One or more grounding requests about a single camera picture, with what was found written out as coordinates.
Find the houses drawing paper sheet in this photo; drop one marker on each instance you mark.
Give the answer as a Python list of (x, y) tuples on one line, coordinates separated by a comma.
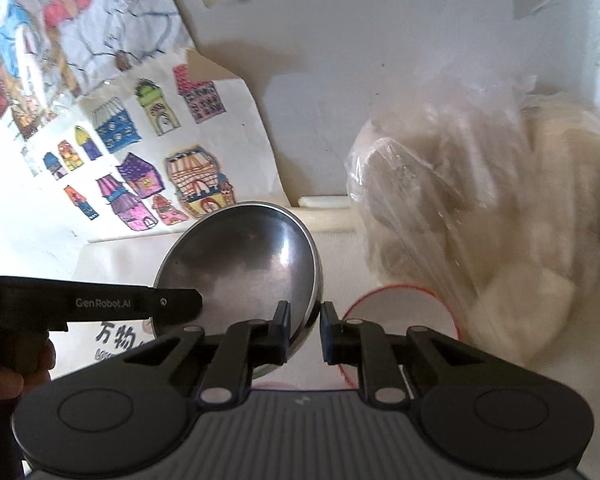
[(153, 151)]

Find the white bowl red rim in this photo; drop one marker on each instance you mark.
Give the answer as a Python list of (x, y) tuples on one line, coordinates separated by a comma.
[(397, 307)]

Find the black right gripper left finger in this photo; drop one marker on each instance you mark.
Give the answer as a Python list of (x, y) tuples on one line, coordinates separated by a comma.
[(244, 347)]

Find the colourful cartoon drawing sheet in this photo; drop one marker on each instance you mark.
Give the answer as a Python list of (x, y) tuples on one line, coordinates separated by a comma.
[(52, 52)]

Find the person's left hand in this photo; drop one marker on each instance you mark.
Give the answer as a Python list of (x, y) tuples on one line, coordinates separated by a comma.
[(14, 383)]

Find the plastic bag of buns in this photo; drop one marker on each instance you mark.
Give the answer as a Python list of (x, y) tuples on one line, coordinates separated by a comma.
[(488, 195)]

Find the deep steel bowl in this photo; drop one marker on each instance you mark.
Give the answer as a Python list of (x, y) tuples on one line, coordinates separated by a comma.
[(243, 260)]

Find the front white rolled stick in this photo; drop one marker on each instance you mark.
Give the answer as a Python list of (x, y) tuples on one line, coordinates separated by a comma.
[(327, 220)]

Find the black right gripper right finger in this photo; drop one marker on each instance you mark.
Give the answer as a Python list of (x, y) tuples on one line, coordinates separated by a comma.
[(365, 346)]

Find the white rolled stick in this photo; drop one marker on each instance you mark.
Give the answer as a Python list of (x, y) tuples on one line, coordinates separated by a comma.
[(324, 202), (327, 220)]

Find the rear white rolled stick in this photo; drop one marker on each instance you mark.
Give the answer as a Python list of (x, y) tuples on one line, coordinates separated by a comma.
[(324, 202)]

